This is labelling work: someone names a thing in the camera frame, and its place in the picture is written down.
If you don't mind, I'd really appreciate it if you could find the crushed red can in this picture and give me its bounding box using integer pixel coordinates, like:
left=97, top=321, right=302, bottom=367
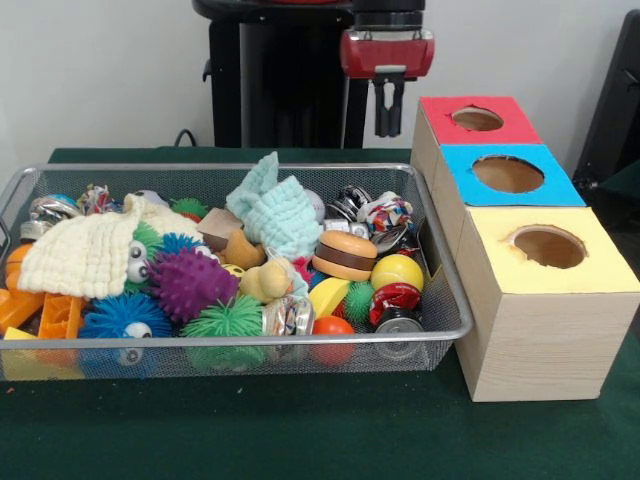
left=369, top=282, right=426, bottom=359

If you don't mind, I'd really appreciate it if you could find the yellow ball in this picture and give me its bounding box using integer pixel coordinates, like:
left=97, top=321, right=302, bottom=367
left=370, top=254, right=425, bottom=294

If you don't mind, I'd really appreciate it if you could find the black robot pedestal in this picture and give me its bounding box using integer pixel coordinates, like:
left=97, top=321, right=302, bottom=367
left=192, top=0, right=404, bottom=149

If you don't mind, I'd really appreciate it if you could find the dark green tablecloth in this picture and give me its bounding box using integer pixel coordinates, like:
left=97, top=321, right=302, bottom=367
left=0, top=145, right=640, bottom=480
left=599, top=162, right=640, bottom=201

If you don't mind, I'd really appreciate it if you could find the cream knitted cloth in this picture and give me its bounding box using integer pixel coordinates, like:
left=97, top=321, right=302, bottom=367
left=17, top=193, right=204, bottom=300

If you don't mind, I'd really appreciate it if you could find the black stand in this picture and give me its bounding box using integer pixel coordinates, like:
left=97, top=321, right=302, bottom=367
left=572, top=9, right=640, bottom=189

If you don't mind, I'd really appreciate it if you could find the toy hamburger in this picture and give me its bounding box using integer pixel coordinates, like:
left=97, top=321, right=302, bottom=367
left=312, top=229, right=379, bottom=281

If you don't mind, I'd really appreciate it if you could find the purple spiky rubber toy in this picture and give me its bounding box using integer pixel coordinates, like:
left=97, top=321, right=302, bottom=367
left=148, top=248, right=241, bottom=324

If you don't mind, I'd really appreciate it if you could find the blue stringy ball with eyes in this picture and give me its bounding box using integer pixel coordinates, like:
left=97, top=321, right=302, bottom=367
left=78, top=292, right=174, bottom=379

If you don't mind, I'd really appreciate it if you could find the wooden box with three holes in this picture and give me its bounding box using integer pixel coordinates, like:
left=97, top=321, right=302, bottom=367
left=410, top=95, right=640, bottom=404

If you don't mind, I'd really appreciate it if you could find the mint green cloth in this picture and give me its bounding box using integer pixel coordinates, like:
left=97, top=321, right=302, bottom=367
left=225, top=151, right=324, bottom=296

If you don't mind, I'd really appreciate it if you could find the orange red ball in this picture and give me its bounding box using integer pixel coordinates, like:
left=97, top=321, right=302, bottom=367
left=312, top=315, right=357, bottom=365

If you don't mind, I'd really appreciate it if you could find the yellow plush duck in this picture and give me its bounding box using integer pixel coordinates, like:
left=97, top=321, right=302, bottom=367
left=239, top=257, right=294, bottom=304

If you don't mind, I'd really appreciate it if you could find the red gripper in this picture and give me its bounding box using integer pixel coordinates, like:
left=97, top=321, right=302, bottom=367
left=339, top=28, right=436, bottom=139

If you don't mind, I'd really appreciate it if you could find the green stringy rubber ball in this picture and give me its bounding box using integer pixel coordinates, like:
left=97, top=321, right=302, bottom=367
left=180, top=294, right=266, bottom=371

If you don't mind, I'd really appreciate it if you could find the shallow silver mesh bin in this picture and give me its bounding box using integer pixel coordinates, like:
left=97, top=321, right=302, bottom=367
left=0, top=162, right=474, bottom=382

